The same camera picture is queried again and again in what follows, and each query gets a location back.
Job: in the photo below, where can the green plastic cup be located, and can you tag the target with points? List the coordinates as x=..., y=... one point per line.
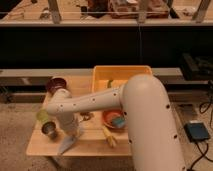
x=42, y=116

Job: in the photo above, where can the yellow plastic bin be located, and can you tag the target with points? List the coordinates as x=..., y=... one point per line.
x=118, y=73

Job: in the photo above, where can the blue sponge block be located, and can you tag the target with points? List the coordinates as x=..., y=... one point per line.
x=118, y=122

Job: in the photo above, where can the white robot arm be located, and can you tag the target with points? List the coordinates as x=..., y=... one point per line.
x=152, y=132

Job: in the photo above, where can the orange bowl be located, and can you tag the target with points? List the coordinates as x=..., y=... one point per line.
x=108, y=115

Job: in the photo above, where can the light blue towel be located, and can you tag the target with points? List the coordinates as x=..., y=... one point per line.
x=68, y=142

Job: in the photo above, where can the green item in bin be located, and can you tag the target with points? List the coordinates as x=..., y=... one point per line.
x=109, y=83

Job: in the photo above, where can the metal cup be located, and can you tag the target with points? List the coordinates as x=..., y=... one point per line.
x=49, y=129

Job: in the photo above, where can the black foot pedal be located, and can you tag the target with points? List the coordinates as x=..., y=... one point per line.
x=196, y=132

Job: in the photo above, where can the small red toy food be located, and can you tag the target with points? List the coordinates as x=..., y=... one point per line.
x=86, y=116

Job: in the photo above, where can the dark red bowl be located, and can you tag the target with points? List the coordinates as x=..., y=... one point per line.
x=54, y=84

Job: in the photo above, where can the yellow corn cob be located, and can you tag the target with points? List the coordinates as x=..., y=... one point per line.
x=109, y=137

